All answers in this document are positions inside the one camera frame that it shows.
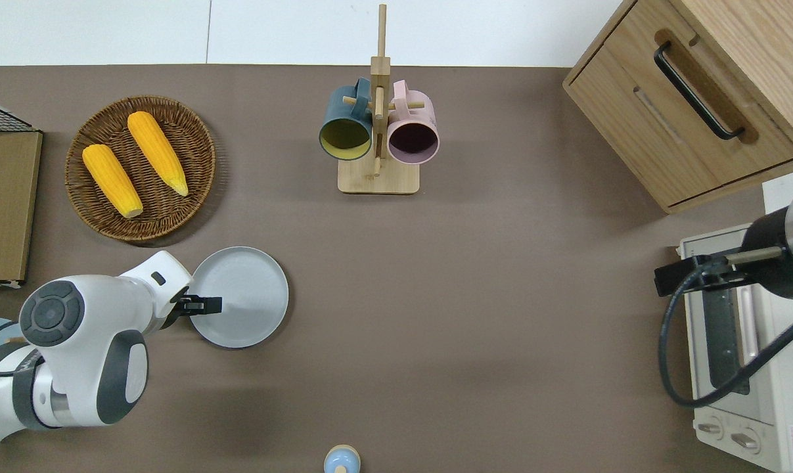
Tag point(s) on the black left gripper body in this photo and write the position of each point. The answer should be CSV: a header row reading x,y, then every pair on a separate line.
x,y
174,312

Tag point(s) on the wooden mug tree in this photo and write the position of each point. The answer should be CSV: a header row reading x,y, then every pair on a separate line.
x,y
376,180

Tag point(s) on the wooden drawer cabinet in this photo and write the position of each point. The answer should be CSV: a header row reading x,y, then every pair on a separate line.
x,y
633,118

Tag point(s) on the small blue cup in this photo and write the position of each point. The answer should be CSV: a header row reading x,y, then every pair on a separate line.
x,y
341,460

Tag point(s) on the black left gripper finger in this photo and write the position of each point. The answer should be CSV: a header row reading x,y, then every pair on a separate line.
x,y
211,305

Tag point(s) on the yellow corn cob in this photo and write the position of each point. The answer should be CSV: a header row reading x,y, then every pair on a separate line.
x,y
110,179
156,151

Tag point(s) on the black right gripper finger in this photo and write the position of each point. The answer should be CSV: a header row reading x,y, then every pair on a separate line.
x,y
675,279

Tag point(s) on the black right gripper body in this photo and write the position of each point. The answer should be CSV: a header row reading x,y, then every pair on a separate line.
x,y
774,276

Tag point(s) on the dark teal mug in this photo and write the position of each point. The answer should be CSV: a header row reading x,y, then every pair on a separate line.
x,y
334,108

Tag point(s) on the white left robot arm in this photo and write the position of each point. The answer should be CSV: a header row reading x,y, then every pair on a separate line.
x,y
74,341

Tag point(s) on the pink mug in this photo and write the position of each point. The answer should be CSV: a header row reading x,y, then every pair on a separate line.
x,y
422,115

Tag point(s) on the brown wicker basket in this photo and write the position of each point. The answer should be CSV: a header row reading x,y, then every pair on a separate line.
x,y
189,131

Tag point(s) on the gray round plate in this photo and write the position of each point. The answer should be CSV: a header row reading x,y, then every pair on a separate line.
x,y
251,309

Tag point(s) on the white toaster oven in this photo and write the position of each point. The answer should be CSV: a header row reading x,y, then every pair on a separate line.
x,y
784,407

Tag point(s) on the brown table mat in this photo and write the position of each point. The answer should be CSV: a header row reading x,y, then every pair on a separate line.
x,y
501,295

